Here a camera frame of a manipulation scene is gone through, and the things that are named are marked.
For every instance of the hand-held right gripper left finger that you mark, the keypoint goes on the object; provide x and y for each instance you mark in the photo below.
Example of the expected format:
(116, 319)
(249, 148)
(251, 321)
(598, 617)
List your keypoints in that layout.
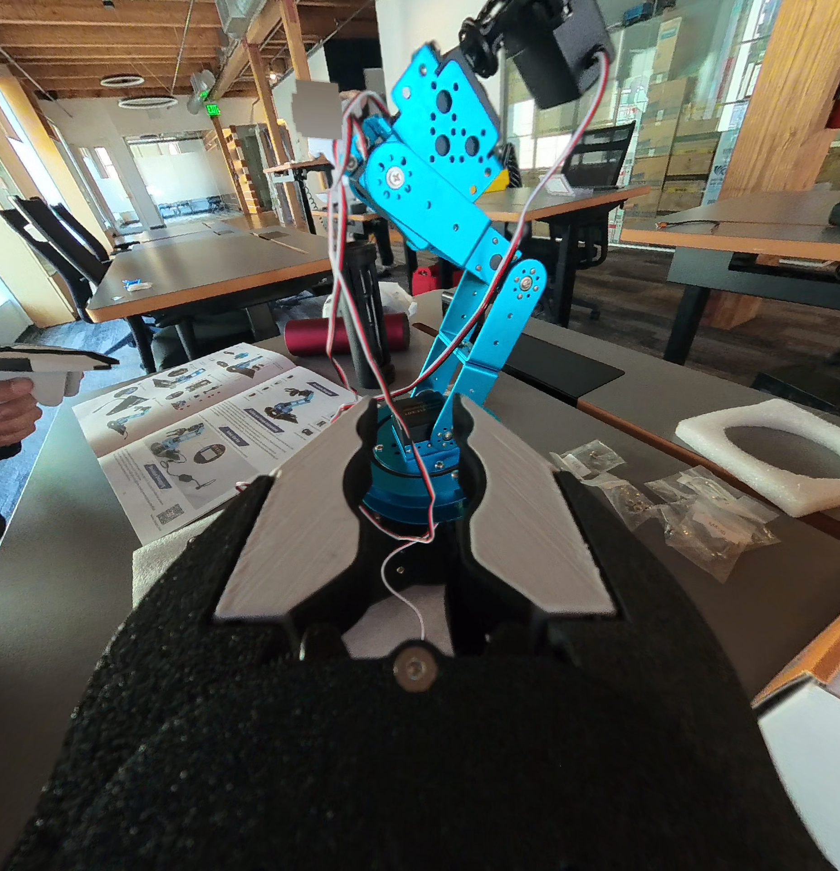
(297, 537)

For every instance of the person's left hand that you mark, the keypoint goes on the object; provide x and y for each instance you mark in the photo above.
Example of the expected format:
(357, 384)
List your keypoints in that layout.
(8, 412)

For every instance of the red bag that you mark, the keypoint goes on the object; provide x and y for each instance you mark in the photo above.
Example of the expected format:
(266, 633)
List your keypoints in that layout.
(427, 280)

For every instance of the small clear parts bag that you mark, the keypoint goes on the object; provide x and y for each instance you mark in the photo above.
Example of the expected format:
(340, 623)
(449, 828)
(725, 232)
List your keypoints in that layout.
(590, 459)
(627, 503)

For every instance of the white plastic bag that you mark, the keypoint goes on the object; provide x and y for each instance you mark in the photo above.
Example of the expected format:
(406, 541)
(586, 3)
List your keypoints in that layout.
(399, 299)

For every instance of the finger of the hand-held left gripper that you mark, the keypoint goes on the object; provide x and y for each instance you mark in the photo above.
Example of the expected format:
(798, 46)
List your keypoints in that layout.
(25, 364)

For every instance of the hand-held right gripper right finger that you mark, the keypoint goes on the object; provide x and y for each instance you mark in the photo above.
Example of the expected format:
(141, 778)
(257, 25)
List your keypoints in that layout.
(535, 537)

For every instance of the black tube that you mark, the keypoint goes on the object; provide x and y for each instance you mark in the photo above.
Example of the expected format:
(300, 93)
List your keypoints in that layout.
(365, 306)

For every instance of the white foam frame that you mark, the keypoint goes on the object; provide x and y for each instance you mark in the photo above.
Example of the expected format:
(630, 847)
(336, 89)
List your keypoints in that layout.
(706, 435)

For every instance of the blue toy robot arm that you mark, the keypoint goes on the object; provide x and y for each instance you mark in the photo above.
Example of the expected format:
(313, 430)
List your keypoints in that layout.
(433, 170)

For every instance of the wood edged office desk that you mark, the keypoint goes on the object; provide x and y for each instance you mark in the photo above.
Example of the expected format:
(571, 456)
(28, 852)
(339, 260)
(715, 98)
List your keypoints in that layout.
(563, 201)
(209, 272)
(746, 218)

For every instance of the orange white cardboard box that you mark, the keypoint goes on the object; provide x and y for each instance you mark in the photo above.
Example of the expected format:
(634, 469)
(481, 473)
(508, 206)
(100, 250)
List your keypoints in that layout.
(814, 762)

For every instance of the round ceiling lamp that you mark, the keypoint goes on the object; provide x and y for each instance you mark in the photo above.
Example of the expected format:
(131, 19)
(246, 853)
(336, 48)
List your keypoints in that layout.
(148, 102)

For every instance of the yellow storage bin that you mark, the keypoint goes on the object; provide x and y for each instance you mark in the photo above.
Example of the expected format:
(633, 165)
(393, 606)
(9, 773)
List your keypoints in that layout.
(500, 180)

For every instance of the crumpled clear plastic bag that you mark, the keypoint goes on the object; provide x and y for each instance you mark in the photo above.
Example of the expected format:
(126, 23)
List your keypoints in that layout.
(712, 531)

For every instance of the wooden pillar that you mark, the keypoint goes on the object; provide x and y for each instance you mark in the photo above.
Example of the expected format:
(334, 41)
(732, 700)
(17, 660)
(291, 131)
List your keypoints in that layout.
(780, 88)

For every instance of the stack of cardboard boxes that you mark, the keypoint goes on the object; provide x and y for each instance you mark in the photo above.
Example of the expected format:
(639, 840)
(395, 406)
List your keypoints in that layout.
(678, 136)

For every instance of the adjoining grey desk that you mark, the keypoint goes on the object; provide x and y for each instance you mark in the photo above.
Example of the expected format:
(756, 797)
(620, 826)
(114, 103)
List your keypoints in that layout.
(665, 381)

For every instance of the black office chair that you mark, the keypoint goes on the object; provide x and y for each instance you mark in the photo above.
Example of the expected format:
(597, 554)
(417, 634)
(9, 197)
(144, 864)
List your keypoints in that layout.
(597, 156)
(46, 265)
(73, 224)

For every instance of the red metal tube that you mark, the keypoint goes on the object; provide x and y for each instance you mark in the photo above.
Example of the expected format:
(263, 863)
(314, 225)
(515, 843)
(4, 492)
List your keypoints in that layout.
(311, 337)

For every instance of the open instruction booklet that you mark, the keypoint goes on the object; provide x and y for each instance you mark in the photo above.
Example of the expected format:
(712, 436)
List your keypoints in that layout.
(188, 435)

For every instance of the black desk mat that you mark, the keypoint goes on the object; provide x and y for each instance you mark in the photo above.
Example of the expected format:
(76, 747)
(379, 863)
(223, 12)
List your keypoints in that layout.
(563, 367)

